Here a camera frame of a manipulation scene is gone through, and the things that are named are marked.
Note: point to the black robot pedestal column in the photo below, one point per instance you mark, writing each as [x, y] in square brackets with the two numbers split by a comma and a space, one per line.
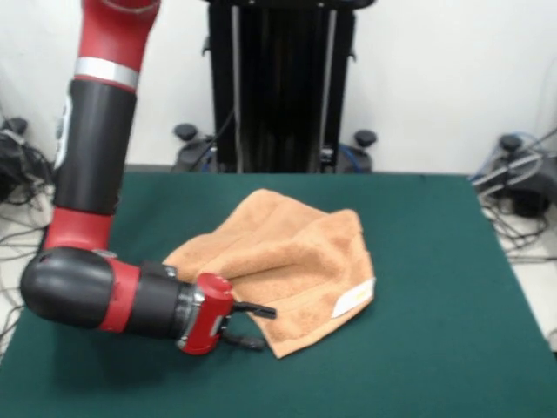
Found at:
[283, 87]

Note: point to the dark green table cloth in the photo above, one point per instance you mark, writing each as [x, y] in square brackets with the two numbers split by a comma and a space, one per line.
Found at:
[391, 348]

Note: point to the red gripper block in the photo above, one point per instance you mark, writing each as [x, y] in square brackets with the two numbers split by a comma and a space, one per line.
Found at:
[209, 313]

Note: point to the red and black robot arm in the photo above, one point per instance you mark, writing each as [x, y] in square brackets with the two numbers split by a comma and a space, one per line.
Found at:
[95, 174]

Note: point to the tan terry towel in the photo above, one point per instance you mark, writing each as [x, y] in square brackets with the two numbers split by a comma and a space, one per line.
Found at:
[296, 261]

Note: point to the black floor base foot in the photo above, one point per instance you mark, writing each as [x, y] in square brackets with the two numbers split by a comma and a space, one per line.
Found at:
[526, 196]
[8, 174]

